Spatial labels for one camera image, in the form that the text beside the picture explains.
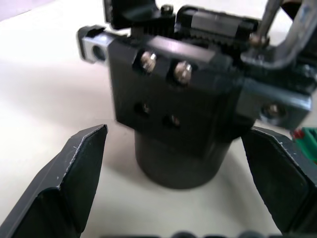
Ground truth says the black finger piece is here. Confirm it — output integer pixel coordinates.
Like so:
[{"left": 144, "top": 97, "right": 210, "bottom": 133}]
[{"left": 102, "top": 0, "right": 160, "bottom": 31}]

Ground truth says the silver screw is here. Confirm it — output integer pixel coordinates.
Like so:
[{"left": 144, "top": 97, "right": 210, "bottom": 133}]
[
  {"left": 140, "top": 51, "right": 158, "bottom": 73},
  {"left": 264, "top": 103, "right": 283, "bottom": 121},
  {"left": 173, "top": 61, "right": 193, "bottom": 84}
]

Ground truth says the black cap screw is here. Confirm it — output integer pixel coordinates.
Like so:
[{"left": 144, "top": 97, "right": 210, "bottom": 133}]
[{"left": 159, "top": 4, "right": 174, "bottom": 18}]

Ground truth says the black gripper body workpiece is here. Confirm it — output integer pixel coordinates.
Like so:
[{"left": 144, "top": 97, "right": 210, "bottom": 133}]
[{"left": 76, "top": 5, "right": 313, "bottom": 190}]

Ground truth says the green and red object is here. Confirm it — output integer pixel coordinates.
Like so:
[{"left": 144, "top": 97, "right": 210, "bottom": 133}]
[{"left": 291, "top": 127, "right": 317, "bottom": 165}]

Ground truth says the silver metal clamp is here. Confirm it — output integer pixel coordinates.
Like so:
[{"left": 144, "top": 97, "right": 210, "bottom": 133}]
[{"left": 240, "top": 0, "right": 317, "bottom": 70}]

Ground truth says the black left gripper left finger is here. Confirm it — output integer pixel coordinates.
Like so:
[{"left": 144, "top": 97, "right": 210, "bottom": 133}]
[{"left": 0, "top": 123, "right": 109, "bottom": 238}]

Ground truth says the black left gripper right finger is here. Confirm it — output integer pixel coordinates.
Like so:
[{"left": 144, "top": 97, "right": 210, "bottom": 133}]
[{"left": 241, "top": 125, "right": 317, "bottom": 238}]

